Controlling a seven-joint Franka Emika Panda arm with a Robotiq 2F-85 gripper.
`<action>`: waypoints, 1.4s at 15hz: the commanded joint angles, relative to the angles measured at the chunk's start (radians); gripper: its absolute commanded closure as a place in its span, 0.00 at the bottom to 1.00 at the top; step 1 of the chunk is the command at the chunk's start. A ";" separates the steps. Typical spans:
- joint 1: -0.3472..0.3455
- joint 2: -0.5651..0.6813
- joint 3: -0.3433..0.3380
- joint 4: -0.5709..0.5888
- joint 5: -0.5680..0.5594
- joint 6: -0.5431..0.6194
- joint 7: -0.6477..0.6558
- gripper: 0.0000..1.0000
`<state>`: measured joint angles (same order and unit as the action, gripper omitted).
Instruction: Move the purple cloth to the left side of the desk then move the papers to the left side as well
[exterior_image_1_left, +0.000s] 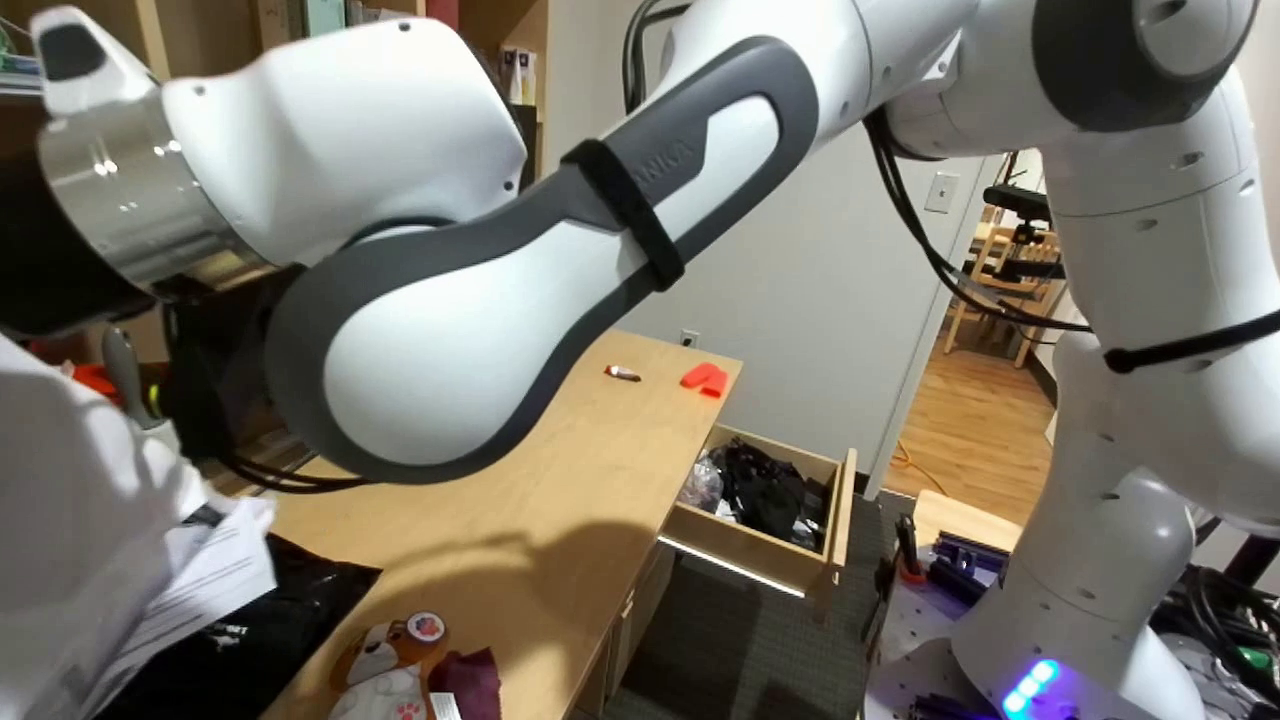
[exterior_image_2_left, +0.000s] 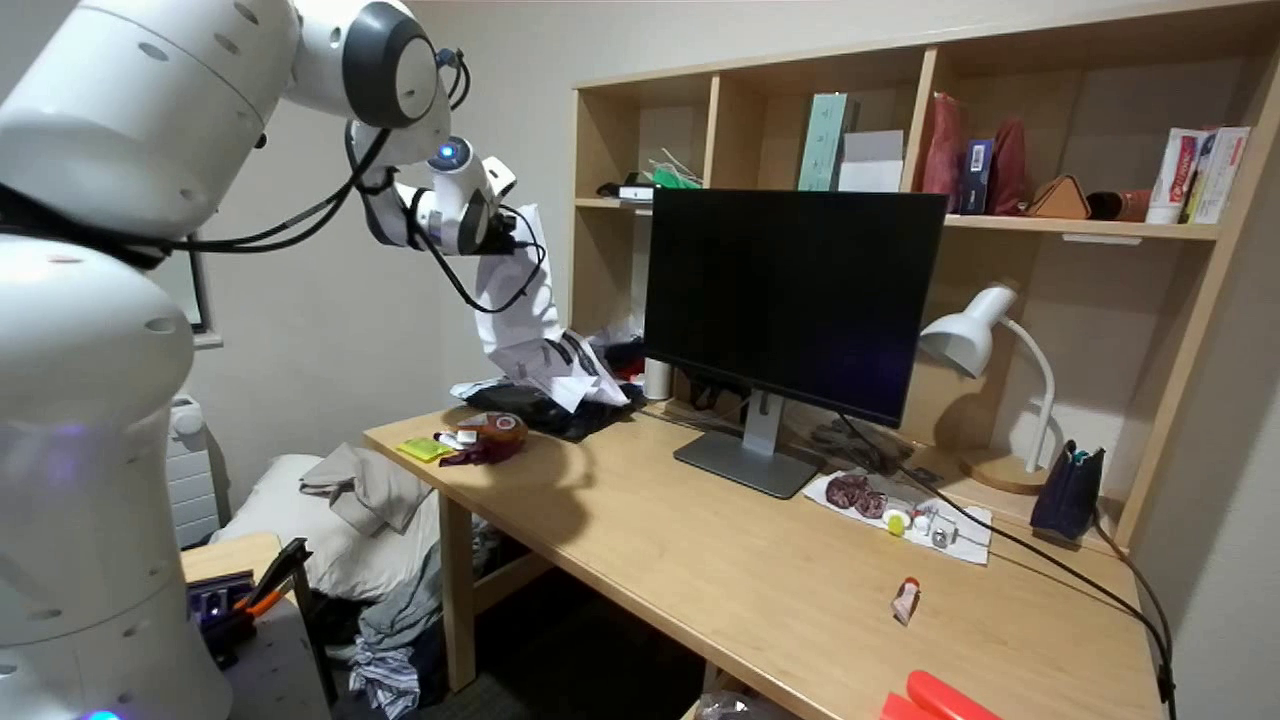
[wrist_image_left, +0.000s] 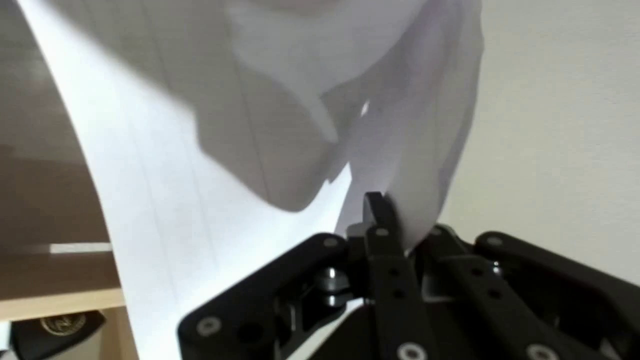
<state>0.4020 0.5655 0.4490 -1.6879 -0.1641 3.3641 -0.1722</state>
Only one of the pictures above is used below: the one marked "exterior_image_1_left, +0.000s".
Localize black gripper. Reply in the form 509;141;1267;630
0;155;162;340

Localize black plastic bag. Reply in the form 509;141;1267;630
98;524;385;720

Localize orange fox plush toy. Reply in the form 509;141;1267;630
324;609;464;720

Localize red plastic object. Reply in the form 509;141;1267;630
676;356;738;403

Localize black clothes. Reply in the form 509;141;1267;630
701;437;834;554

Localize wooden drawer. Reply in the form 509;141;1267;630
655;419;866;609

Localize black orange tool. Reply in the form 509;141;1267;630
894;511;929;594

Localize wooden chair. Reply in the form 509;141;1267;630
938;224;1072;374

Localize small wooden box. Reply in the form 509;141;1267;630
909;488;1029;560

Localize black monitor cable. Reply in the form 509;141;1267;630
217;448;354;497

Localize white light switch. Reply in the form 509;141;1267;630
926;172;964;219

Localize black camera on stand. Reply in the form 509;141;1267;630
981;180;1072;290

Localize bundle of floor cables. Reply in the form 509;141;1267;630
1151;557;1280;705

